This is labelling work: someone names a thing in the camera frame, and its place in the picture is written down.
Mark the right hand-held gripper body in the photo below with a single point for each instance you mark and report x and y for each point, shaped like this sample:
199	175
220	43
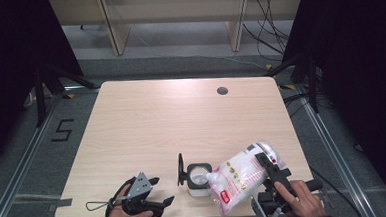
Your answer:
278	175

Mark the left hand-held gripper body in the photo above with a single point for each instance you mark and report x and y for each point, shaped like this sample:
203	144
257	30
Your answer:
140	188

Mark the white plastic bag red print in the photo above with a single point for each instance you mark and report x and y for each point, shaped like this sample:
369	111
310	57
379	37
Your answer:
241	176

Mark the glass jar with black lid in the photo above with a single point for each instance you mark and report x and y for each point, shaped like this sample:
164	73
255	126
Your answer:
198	178

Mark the person's right hand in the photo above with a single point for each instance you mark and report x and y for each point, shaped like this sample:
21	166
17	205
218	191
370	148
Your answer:
307	204

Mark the grey tape strip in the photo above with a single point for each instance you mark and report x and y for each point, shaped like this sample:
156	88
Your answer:
61	204

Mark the black metal stand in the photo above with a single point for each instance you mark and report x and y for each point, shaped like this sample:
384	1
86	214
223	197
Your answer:
46	86
307	75

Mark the dark curtain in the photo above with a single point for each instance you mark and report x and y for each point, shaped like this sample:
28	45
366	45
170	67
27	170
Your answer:
11	64
362	63

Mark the light wooden shelf unit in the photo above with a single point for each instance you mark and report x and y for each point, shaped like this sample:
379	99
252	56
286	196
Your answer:
175	9

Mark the metal floor rail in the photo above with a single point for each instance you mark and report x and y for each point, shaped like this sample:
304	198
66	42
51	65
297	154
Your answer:
336	147
23	157

